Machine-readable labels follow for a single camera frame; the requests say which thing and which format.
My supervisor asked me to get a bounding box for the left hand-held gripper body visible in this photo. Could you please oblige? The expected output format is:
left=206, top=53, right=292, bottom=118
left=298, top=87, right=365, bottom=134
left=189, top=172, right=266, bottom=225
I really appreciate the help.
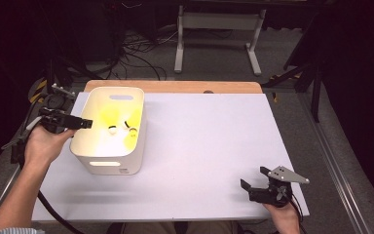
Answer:
left=25, top=83, right=76, bottom=135

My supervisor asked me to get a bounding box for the tangle of black floor cables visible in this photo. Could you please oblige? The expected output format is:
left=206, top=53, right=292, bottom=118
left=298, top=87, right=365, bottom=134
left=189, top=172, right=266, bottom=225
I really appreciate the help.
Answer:
left=110, top=28, right=179, bottom=81

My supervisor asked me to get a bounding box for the striped shirt sleeve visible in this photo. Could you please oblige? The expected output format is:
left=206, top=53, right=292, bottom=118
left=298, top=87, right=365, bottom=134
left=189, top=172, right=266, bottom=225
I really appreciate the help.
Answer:
left=0, top=227, right=47, bottom=234

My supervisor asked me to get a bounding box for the person's left hand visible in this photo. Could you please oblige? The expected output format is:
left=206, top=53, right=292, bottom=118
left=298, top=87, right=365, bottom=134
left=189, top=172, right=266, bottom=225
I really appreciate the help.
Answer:
left=23, top=125, right=77, bottom=169

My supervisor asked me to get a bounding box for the wooden table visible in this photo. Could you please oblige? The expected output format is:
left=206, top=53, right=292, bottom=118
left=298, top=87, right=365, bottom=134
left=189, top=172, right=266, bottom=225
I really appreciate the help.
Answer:
left=83, top=80, right=263, bottom=96

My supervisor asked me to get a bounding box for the black tripod stand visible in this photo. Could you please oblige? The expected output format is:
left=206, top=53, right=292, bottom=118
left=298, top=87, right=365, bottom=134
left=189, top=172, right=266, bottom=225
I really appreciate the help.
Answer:
left=43, top=55, right=105, bottom=98
left=262, top=58, right=322, bottom=123

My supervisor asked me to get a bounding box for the white plastic storage bin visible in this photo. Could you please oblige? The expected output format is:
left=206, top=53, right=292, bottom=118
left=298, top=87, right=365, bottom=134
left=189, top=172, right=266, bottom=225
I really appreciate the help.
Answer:
left=69, top=86, right=147, bottom=176

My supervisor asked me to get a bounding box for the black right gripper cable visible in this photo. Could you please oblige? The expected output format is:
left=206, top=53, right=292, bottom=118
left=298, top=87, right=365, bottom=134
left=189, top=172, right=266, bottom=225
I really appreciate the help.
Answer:
left=290, top=193, right=308, bottom=234

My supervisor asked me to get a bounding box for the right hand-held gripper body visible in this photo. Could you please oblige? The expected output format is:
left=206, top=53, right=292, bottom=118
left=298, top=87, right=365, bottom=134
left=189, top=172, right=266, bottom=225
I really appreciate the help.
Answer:
left=248, top=165, right=310, bottom=208

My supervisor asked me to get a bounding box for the yellow black hazard tape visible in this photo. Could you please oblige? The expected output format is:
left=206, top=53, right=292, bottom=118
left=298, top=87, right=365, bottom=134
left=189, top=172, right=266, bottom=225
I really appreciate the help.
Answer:
left=28, top=79, right=55, bottom=105

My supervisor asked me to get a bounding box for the metal floor rail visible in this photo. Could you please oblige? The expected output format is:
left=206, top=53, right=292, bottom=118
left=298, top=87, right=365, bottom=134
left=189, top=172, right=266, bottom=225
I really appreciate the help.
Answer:
left=300, top=94, right=368, bottom=234
left=0, top=130, right=30, bottom=234

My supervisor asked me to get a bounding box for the person's right hand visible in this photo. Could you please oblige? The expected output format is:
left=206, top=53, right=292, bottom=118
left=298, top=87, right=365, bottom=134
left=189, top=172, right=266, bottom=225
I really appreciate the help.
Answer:
left=263, top=203, right=301, bottom=234

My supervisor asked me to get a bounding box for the white metal stand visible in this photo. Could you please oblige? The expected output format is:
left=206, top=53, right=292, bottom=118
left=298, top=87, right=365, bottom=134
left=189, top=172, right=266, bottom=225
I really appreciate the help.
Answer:
left=173, top=4, right=267, bottom=76

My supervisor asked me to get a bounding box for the white board sheet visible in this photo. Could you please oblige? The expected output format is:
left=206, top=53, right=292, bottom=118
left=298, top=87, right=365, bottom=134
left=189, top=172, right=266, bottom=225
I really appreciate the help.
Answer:
left=31, top=92, right=310, bottom=223

